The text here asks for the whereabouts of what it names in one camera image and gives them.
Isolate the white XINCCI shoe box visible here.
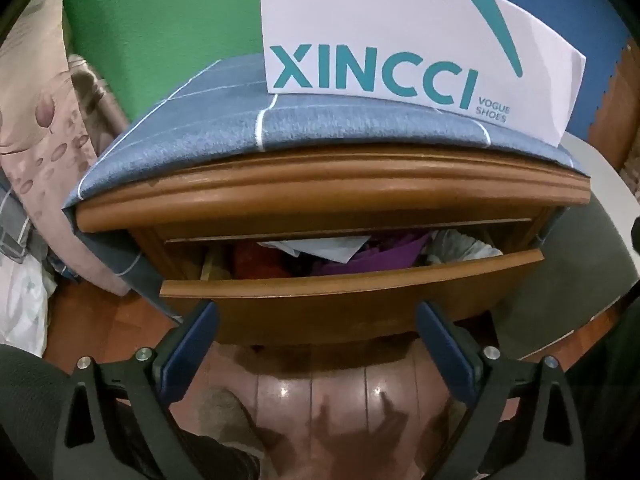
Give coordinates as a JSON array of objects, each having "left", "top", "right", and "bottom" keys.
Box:
[{"left": 260, "top": 0, "right": 586, "bottom": 146}]

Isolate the white floral bedsheet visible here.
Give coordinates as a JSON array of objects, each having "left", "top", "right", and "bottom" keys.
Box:
[{"left": 0, "top": 254, "right": 56, "bottom": 358}]

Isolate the blue checked cloth cover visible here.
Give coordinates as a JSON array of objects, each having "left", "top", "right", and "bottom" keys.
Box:
[{"left": 62, "top": 53, "right": 590, "bottom": 322}]

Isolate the red underwear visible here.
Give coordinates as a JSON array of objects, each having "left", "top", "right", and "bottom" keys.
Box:
[{"left": 233, "top": 240, "right": 290, "bottom": 280}]

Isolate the green foam wall mat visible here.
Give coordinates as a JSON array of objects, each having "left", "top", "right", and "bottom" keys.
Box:
[{"left": 64, "top": 0, "right": 262, "bottom": 119}]

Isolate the grey ribbed garment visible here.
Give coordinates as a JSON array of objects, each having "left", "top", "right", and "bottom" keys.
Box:
[{"left": 424, "top": 229, "right": 502, "bottom": 264}]

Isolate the wooden drawer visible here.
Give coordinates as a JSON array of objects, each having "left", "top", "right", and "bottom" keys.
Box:
[{"left": 160, "top": 230, "right": 544, "bottom": 346}]

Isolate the wooden nightstand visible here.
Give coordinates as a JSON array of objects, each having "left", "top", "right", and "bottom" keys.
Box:
[{"left": 74, "top": 145, "right": 592, "bottom": 348}]

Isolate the purple underwear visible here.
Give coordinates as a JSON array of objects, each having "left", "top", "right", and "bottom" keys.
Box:
[{"left": 314, "top": 232, "right": 432, "bottom": 276}]

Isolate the floral pink pillow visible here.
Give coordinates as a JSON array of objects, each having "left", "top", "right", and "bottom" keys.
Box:
[{"left": 1, "top": 0, "right": 129, "bottom": 296}]

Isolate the pale grey underwear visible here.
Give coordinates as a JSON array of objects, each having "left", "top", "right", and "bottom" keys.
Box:
[{"left": 258, "top": 236, "right": 370, "bottom": 263}]

